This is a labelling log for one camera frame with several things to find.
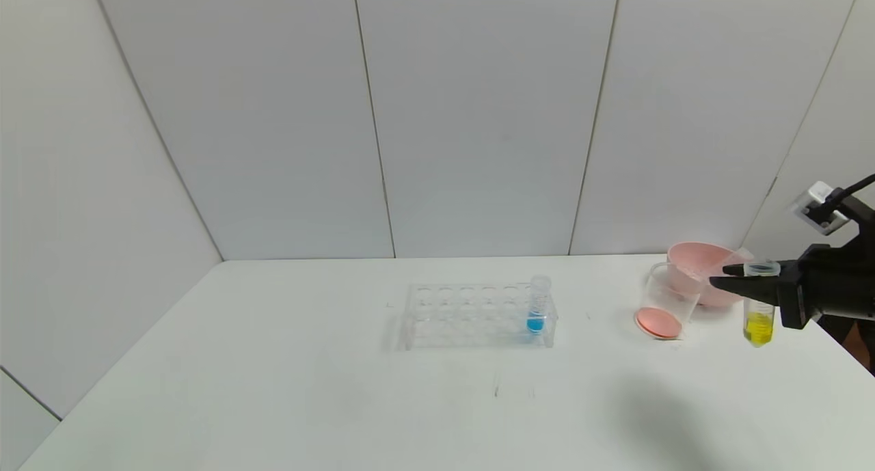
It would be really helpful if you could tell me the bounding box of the clear acrylic test tube rack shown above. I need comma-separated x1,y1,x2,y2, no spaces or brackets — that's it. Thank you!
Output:
402,282,558,351

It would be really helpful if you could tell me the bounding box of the white grey wrist camera box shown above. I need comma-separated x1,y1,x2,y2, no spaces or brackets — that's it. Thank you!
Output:
792,182,852,236

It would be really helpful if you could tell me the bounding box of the yellow pigment test tube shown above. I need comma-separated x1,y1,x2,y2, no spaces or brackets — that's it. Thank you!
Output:
743,260,781,347

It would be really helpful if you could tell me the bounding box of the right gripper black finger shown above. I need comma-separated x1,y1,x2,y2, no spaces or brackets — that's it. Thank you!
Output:
709,274,781,307
722,260,800,277

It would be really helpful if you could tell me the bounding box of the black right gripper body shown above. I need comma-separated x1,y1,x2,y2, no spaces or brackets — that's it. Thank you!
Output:
776,243,875,330

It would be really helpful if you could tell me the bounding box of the blue pigment test tube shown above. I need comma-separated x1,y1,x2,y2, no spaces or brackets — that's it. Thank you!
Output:
528,275,552,334

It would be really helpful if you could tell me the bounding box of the clear glass beaker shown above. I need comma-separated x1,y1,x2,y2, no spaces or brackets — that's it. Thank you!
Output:
634,263,702,340

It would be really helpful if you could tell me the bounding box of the dark brown background object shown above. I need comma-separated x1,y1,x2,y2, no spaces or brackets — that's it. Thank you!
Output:
819,314,875,376

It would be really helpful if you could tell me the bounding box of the pink bowl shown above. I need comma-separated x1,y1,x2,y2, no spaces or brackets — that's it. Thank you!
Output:
667,243,753,308

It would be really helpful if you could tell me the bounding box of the black camera cable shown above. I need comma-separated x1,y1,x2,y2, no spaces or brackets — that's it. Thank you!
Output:
824,174,875,205

